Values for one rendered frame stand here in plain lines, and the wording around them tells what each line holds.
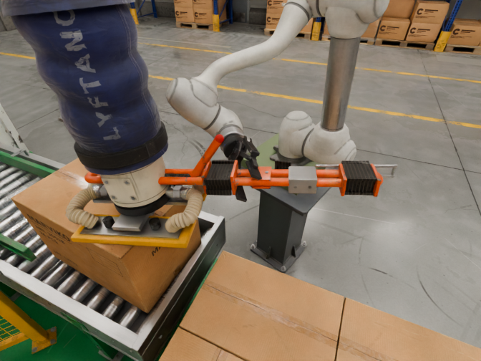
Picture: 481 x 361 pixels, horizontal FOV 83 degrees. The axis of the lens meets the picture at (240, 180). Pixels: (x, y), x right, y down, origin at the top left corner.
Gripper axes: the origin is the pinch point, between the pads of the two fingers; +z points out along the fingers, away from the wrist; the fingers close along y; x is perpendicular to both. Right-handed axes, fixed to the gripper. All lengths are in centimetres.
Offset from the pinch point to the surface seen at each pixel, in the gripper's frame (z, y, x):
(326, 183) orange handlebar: 8.2, -11.9, -14.3
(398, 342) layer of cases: 23, 32, -83
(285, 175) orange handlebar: 1.3, -6.5, -8.0
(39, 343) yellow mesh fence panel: -30, 158, 36
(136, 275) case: -7, 55, 13
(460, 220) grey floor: -63, 5, -228
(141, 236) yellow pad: 2.6, 25.1, 19.6
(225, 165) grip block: -6.0, 0.6, 5.0
